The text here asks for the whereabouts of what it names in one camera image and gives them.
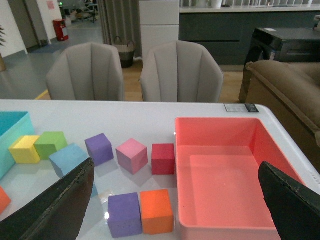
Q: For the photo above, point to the blue block front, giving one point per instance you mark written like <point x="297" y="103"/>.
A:
<point x="66" y="159"/>

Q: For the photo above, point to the dark counter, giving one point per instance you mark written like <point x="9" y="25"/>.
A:
<point x="227" y="33"/>

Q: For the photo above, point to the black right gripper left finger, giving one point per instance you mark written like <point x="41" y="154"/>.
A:
<point x="57" y="213"/>

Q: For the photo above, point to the pink plastic bin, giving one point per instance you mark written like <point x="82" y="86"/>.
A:
<point x="219" y="193"/>

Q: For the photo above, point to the table label sticker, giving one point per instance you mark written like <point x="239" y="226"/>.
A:
<point x="241" y="107"/>

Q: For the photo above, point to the grey chair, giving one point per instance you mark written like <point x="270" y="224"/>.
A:
<point x="87" y="72"/>
<point x="181" y="72"/>

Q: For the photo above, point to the pink foam block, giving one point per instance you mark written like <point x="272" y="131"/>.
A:
<point x="132" y="156"/>

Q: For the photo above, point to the white cabinet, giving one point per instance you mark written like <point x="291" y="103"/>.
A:
<point x="159" y="23"/>

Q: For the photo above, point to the dark red block far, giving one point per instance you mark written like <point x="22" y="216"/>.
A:
<point x="163" y="159"/>

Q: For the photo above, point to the brown sofa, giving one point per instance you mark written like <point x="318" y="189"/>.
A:
<point x="292" y="92"/>

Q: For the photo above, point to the right grey chair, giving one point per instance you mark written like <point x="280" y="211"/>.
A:
<point x="181" y="72"/>

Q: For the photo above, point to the orange block near teal bin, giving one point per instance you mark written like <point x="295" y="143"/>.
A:
<point x="5" y="200"/>

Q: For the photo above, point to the woven basket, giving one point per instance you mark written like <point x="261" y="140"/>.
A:
<point x="126" y="49"/>

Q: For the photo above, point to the white potted plant on counter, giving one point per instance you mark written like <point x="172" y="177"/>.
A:
<point x="215" y="4"/>

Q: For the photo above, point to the teal plastic bin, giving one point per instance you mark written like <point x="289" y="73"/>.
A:
<point x="13" y="124"/>

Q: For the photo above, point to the left grey chair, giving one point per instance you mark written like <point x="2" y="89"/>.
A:
<point x="87" y="72"/>

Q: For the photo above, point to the green foam block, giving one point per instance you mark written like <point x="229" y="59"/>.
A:
<point x="49" y="143"/>

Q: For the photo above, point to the purple block far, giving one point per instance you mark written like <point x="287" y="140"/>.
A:
<point x="99" y="149"/>

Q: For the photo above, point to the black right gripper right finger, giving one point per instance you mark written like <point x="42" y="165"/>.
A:
<point x="294" y="208"/>

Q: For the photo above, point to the orange block near pink bin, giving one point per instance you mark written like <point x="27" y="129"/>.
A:
<point x="156" y="212"/>

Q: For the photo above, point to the purple block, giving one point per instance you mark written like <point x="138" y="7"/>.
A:
<point x="99" y="149"/>
<point x="124" y="215"/>

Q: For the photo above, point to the blue block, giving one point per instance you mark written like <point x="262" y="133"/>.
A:
<point x="94" y="191"/>
<point x="66" y="159"/>

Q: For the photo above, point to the yellow foam block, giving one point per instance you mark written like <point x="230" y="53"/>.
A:
<point x="23" y="150"/>

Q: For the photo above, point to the purple block near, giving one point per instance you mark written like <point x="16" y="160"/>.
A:
<point x="124" y="215"/>

